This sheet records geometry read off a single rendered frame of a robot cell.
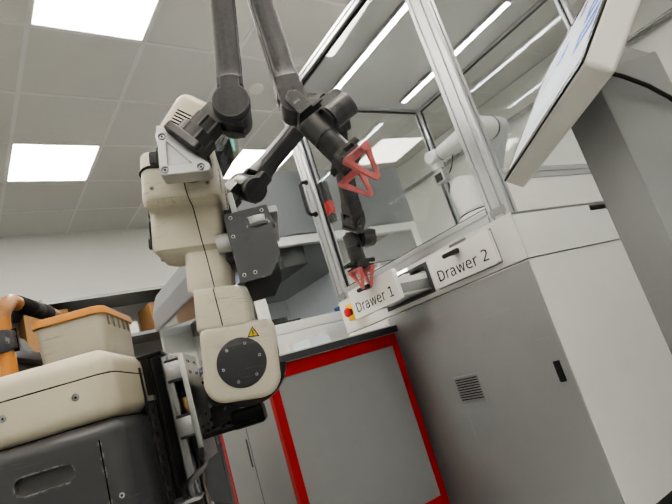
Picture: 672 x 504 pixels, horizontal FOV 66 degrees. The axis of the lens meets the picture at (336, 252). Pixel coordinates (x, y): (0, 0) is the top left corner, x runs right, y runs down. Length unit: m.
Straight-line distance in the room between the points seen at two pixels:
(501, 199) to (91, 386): 1.20
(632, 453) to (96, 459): 1.37
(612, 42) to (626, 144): 0.22
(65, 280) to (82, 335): 4.65
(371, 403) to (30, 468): 1.18
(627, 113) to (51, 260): 5.44
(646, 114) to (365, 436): 1.32
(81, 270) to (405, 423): 4.47
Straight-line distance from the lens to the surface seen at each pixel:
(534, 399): 1.72
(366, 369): 1.94
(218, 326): 1.14
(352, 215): 1.81
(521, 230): 1.64
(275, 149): 1.59
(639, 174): 1.04
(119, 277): 5.95
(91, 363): 1.03
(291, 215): 2.81
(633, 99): 1.09
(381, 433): 1.94
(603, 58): 0.88
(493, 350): 1.76
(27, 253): 5.91
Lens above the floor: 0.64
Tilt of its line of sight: 13 degrees up
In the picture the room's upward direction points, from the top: 17 degrees counter-clockwise
